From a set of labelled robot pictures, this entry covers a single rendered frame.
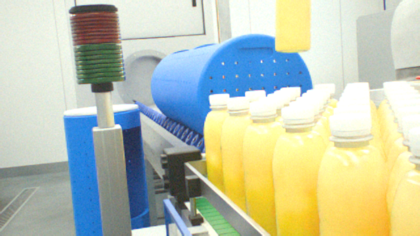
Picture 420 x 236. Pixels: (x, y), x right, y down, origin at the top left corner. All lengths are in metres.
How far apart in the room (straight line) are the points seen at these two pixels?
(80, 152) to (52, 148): 4.56
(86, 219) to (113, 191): 1.29
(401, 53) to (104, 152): 1.23
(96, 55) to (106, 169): 0.15
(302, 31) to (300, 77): 0.20
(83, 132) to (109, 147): 1.23
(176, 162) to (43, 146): 5.51
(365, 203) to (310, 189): 0.13
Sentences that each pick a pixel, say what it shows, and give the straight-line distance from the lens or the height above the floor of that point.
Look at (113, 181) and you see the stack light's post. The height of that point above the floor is 1.03.
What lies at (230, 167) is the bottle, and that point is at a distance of 0.87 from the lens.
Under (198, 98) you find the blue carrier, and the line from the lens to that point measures 1.17.
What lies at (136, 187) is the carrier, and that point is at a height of 0.69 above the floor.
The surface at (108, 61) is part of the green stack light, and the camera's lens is 0.69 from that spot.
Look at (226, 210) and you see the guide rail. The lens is 0.74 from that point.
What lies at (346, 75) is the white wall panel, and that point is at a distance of 6.86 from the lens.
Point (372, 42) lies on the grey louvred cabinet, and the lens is 4.23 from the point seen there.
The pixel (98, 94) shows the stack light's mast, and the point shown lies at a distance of 0.71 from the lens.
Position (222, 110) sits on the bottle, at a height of 1.08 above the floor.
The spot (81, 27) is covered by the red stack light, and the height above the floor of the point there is 1.23.
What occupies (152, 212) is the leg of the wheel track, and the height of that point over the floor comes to 0.30.
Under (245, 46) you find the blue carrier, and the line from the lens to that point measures 1.20.
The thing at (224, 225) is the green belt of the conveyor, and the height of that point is 0.90.
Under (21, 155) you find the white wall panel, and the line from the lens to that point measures 6.58.
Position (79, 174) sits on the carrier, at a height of 0.81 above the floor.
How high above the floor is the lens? 1.17
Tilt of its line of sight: 6 degrees down
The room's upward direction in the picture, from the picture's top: 5 degrees counter-clockwise
